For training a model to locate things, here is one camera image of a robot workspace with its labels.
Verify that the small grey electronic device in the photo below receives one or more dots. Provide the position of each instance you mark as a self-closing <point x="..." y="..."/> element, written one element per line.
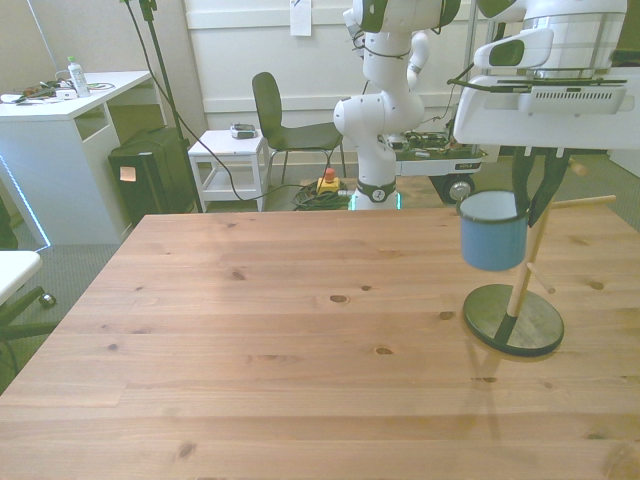
<point x="243" y="131"/>

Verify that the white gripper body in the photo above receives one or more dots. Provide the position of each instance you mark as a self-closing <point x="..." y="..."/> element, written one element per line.
<point x="500" y="125"/>

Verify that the yellow emergency stop button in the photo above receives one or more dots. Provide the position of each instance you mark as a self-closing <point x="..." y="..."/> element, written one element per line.
<point x="328" y="184"/>

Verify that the white desk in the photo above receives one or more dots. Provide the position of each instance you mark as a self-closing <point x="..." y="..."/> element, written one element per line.
<point x="55" y="150"/>

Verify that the black tripod stand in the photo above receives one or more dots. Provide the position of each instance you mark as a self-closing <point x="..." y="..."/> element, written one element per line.
<point x="161" y="65"/>

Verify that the wheeled robot cart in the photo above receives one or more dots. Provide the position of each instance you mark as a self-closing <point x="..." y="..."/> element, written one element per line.
<point x="440" y="167"/>

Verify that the orange sticky note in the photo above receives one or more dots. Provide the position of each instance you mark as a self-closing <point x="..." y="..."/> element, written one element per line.
<point x="127" y="174"/>

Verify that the clear plastic bottle green cap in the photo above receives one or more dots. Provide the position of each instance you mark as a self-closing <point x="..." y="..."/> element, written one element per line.
<point x="79" y="80"/>

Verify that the blue enamel mug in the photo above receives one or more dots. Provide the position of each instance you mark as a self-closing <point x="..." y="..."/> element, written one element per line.
<point x="492" y="245"/>

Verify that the black plastic chair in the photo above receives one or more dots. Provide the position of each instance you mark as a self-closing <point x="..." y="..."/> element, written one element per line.
<point x="267" y="105"/>

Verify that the white rounded table top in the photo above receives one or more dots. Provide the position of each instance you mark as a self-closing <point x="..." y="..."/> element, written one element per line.
<point x="15" y="270"/>

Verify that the white power adapter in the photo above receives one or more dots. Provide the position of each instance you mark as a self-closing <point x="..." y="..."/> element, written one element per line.
<point x="65" y="93"/>

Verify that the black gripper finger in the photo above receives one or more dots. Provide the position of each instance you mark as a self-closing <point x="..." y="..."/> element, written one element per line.
<point x="522" y="175"/>
<point x="555" y="175"/>

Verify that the white paper sheet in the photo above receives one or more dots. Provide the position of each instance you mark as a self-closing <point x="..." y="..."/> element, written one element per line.
<point x="300" y="17"/>

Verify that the wooden mug tree black base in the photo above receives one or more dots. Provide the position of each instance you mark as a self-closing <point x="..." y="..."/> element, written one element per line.
<point x="520" y="290"/>

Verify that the small white side table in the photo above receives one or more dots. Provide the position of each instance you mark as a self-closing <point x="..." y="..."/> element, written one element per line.
<point x="227" y="142"/>

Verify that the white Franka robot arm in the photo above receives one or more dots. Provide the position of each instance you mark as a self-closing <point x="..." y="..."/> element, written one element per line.
<point x="385" y="100"/>

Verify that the black computer case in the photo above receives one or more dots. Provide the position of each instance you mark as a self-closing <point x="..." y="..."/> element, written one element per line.
<point x="155" y="175"/>

